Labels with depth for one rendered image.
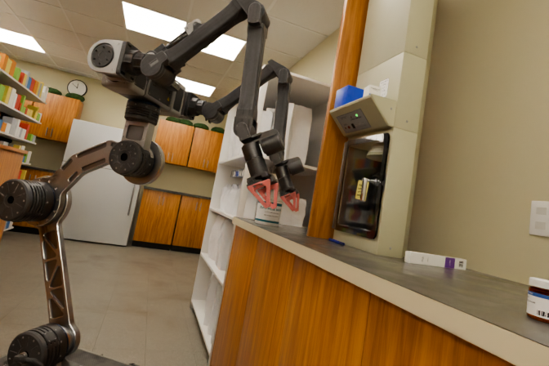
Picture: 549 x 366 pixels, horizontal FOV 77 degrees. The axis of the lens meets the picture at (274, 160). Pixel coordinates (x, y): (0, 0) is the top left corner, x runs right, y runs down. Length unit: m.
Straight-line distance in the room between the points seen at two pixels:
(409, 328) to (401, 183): 0.69
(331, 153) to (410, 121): 0.41
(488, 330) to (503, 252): 0.91
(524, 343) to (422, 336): 0.21
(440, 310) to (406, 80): 0.95
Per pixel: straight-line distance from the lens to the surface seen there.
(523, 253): 1.49
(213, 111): 1.65
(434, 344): 0.75
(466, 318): 0.66
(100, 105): 6.81
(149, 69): 1.24
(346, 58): 1.78
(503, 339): 0.62
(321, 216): 1.61
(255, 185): 0.98
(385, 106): 1.36
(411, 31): 1.53
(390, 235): 1.35
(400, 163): 1.37
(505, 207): 1.54
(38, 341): 1.71
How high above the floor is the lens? 1.05
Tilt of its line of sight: 7 degrees up
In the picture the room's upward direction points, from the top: 10 degrees clockwise
